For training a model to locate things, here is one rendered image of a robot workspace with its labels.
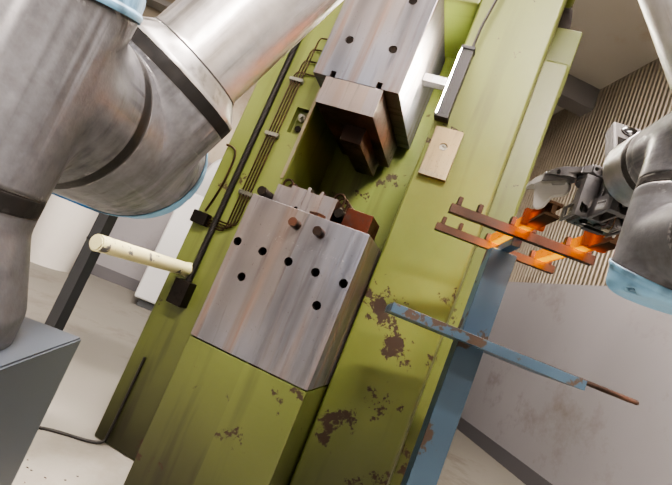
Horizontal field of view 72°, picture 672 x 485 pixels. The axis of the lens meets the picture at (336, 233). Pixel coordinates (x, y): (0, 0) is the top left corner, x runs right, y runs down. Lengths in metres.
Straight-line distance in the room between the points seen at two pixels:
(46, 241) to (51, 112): 4.58
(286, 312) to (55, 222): 3.79
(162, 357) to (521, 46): 1.56
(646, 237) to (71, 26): 0.48
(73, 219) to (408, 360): 3.93
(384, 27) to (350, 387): 1.13
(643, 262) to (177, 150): 0.45
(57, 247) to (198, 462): 3.72
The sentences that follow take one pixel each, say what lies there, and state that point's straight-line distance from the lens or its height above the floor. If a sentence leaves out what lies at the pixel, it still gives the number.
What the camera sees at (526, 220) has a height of 1.01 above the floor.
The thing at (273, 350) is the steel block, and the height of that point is 0.53.
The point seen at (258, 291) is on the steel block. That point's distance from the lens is 1.32.
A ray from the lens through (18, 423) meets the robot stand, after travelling 0.44.
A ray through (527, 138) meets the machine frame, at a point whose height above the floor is 1.61.
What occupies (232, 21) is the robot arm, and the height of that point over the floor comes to 0.92.
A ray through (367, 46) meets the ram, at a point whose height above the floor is 1.50.
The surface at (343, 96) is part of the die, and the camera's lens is 1.51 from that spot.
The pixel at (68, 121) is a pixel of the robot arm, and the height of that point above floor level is 0.75.
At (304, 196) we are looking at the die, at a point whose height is 0.97.
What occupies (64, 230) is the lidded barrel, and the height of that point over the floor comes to 0.37.
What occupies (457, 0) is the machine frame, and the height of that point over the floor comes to 1.83.
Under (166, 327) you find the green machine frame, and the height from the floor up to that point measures 0.42.
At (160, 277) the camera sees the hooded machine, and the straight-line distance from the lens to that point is 4.47.
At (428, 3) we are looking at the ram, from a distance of 1.65.
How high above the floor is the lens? 0.71
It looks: 8 degrees up
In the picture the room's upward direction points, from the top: 23 degrees clockwise
